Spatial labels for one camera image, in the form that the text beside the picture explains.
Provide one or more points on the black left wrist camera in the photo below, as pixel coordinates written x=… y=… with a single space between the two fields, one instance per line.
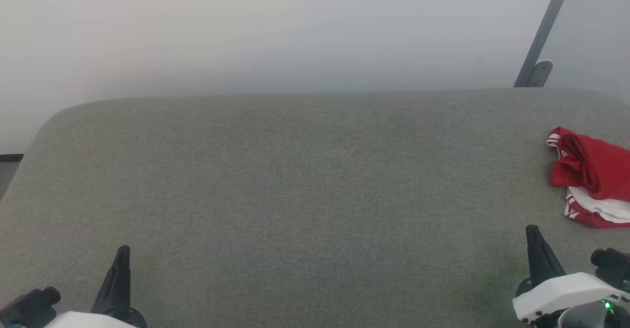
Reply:
x=27 y=308

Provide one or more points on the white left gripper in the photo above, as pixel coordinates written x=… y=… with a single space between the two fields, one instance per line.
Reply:
x=93 y=320

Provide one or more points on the grey slanted metal pole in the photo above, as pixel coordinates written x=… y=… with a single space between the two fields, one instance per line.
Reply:
x=546 y=22

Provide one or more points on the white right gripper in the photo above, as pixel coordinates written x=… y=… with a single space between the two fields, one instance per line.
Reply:
x=561 y=291

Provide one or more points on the red and white jersey garment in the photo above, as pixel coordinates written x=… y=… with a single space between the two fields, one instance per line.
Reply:
x=590 y=165

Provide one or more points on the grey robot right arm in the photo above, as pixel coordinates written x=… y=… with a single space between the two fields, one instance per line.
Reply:
x=590 y=315

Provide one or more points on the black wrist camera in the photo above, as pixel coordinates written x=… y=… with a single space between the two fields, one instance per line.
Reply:
x=613 y=266
x=27 y=308

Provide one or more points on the grey metal pole bracket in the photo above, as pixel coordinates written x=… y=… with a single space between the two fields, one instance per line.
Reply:
x=542 y=73

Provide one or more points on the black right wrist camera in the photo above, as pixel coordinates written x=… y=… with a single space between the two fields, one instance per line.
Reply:
x=613 y=266

